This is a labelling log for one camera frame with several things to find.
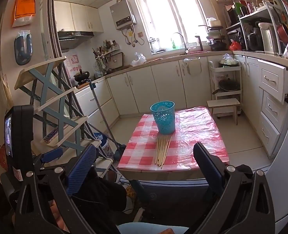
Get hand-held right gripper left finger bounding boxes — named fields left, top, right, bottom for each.
left=14, top=144, right=115, bottom=234

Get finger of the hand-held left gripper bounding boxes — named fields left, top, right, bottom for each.
left=40, top=147, right=64, bottom=164

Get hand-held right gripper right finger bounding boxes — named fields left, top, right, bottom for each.
left=180, top=142, right=276, bottom=234

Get bundle of wooden chopsticks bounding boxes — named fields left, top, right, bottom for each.
left=155, top=135, right=172, bottom=169

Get blue perforated plastic basket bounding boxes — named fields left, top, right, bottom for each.
left=150, top=101, right=176, bottom=135

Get bucket with blue lid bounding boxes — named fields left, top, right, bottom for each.
left=93, top=133, right=110, bottom=159

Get red gift bag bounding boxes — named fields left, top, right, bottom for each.
left=0, top=143, right=8, bottom=170

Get red checkered tablecloth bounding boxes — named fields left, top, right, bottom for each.
left=117, top=106, right=229, bottom=173

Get dark cloth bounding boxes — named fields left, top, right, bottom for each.
left=73, top=168, right=127, bottom=234
left=228, top=164, right=254, bottom=176

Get small folding table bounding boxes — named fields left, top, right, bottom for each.
left=118, top=166, right=229, bottom=200

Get blue and white folding rack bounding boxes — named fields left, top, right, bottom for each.
left=14, top=57, right=115, bottom=178

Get small wooden step stool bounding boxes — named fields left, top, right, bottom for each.
left=207, top=98, right=240, bottom=125

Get blue slippers in bag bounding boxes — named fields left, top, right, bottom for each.
left=14, top=30, right=33, bottom=66

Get black wok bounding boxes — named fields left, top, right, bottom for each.
left=212, top=79, right=239, bottom=95

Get white storage trolley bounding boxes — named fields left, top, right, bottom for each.
left=208, top=60, right=243, bottom=117

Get person's light blue trousers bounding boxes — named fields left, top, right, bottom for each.
left=117, top=223, right=188, bottom=234

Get white refrigerator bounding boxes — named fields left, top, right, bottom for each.
left=266, top=0, right=288, bottom=227

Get white kitchen base cabinets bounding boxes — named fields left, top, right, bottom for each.
left=74, top=55, right=261, bottom=132

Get white drawer cabinet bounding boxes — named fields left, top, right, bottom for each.
left=257, top=58, right=288, bottom=159

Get plastic bag on cabinet door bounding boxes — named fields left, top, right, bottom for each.
left=183, top=57, right=201, bottom=75

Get bagged vegetables in bowl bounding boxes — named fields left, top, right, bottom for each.
left=219, top=53, right=239, bottom=67

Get black range hood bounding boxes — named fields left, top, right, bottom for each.
left=57, top=31, right=95, bottom=50

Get hanging cutting board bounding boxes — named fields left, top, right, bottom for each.
left=108, top=52, right=123, bottom=69

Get white plastic bag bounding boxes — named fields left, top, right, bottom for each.
left=130, top=53, right=146, bottom=67

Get red plastic bag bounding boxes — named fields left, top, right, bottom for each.
left=229, top=40, right=242, bottom=51

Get orange paper bag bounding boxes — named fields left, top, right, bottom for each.
left=11, top=0, right=36, bottom=28

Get black faucet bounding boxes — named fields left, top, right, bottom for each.
left=195, top=35, right=204, bottom=51

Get stack of pots and dishes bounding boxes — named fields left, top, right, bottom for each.
left=206, top=17, right=227, bottom=51

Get cream upper kitchen cabinets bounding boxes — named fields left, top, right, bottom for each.
left=54, top=0, right=104, bottom=33

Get chrome kitchen faucet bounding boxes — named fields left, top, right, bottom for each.
left=172, top=32, right=189, bottom=54

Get black cooker pot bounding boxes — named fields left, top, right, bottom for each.
left=246, top=28, right=265, bottom=51

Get white electric thermos pot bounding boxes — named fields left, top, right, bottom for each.
left=258, top=22, right=279, bottom=54

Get red pan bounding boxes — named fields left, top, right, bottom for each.
left=277, top=24, right=288, bottom=45

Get window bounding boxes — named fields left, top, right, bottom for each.
left=133, top=0, right=209, bottom=54

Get white metal shelf rack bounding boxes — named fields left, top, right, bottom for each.
left=225, top=1, right=284, bottom=54

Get mop with metal handle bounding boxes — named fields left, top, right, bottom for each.
left=89, top=79, right=127, bottom=162

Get wall utensil rack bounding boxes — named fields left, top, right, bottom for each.
left=92, top=40, right=120, bottom=61

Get grey wall water heater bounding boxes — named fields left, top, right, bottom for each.
left=110, top=0, right=137, bottom=31

